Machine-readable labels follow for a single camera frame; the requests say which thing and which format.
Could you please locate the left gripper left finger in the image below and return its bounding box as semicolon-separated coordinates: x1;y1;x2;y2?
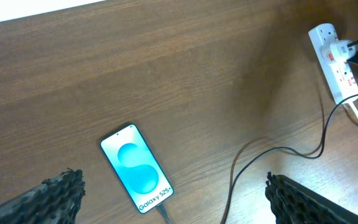
0;169;86;224

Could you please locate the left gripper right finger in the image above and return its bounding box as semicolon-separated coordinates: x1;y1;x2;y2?
265;172;358;224

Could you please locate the blue Galaxy smartphone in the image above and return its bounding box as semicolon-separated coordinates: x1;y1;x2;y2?
100;123;174;214

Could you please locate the black USB charging cable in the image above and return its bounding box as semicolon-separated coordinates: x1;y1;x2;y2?
157;24;358;224

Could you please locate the white USB charger plug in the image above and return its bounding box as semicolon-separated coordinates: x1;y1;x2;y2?
321;40;356;65

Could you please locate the white power strip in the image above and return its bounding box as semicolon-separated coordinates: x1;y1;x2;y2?
308;23;358;104

